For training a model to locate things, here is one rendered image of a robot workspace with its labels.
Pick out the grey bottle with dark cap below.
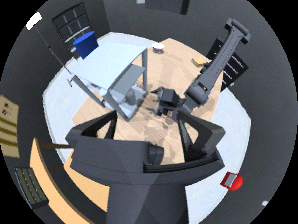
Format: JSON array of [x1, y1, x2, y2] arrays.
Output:
[[125, 88, 136, 105]]

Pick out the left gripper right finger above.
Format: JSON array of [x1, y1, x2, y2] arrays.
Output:
[[177, 109, 226, 163]]

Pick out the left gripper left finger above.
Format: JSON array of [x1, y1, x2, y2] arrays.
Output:
[[69, 109, 118, 139]]

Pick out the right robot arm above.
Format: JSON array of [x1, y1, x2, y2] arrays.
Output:
[[157, 18, 250, 123]]

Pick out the grey metal shelving unit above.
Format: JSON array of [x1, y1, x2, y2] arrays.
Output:
[[71, 41, 148, 123]]

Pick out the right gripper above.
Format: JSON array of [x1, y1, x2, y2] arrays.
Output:
[[146, 87, 168, 116]]

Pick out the grey and pink yogurt cup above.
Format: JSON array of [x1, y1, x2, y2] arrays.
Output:
[[152, 43, 164, 53]]

